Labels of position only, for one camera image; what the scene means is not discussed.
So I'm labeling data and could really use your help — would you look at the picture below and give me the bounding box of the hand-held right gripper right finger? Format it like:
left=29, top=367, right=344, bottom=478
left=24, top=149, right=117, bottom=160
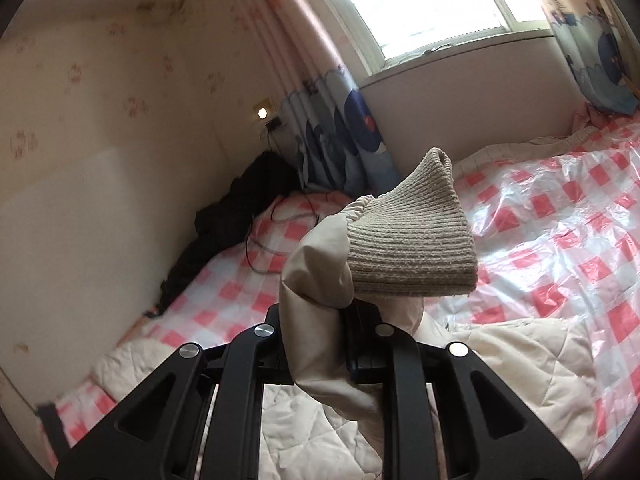
left=344, top=304, right=584, bottom=480

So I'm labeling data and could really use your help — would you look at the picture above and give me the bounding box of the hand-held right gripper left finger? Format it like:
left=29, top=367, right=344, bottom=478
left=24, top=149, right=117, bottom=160
left=55, top=304, right=292, bottom=480

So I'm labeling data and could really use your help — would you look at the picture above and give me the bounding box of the cream quilted jacket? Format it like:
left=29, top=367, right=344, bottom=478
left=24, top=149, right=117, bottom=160
left=92, top=147, right=608, bottom=480

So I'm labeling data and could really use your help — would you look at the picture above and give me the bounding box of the dark clothes pile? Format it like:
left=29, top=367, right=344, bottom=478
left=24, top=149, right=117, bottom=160
left=159, top=152, right=301, bottom=315

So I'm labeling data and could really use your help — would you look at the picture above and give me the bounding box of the pink checked plastic bed sheet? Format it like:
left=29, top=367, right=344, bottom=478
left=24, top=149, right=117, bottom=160
left=50, top=110, right=640, bottom=480

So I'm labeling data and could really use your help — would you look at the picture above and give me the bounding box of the bright window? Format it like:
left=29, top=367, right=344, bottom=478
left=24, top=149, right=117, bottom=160
left=312, top=0, right=553, bottom=73

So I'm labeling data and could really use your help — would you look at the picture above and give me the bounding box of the thin black cable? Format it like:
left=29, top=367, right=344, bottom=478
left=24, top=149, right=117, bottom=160
left=244, top=130, right=322, bottom=277

